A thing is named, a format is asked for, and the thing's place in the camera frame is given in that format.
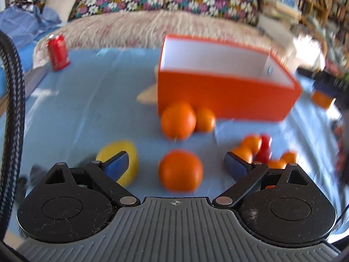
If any yellow lemon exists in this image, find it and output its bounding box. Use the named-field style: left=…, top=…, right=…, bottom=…
left=96, top=140, right=139, bottom=188

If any red small apple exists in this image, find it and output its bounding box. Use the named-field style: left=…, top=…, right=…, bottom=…
left=254, top=134, right=272, bottom=164

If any large orange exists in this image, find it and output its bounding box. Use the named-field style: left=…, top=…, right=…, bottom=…
left=158, top=150, right=204, bottom=192
left=160, top=102, right=196, bottom=140

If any small orange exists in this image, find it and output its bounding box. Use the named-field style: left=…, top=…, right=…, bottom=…
left=194, top=107, right=216, bottom=133

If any orange cylindrical container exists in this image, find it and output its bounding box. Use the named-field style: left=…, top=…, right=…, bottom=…
left=311, top=89, right=335, bottom=109

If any blue tablecloth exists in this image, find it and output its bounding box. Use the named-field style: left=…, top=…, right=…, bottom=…
left=5, top=47, right=349, bottom=237

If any orange cardboard box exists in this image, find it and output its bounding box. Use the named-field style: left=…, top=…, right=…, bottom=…
left=157, top=35, right=302, bottom=121

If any stack of books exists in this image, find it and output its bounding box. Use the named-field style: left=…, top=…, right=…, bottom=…
left=262, top=0, right=302, bottom=24

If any red soda can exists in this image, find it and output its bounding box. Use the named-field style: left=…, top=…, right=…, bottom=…
left=46, top=34, right=70, bottom=72

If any quilted floral sofa cover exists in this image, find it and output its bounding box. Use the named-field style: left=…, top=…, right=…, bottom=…
left=32, top=9, right=276, bottom=69

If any right floral daisy cushion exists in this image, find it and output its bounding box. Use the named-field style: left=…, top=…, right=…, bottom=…
left=163, top=0, right=258, bottom=26

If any blue crumpled cloth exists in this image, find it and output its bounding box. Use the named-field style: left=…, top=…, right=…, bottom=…
left=1, top=5, right=61, bottom=48

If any white plain pillow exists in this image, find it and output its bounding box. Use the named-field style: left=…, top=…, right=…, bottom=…
left=43, top=0, right=76, bottom=23

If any black braided cable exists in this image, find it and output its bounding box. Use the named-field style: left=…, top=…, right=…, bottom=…
left=0, top=29, right=26, bottom=241

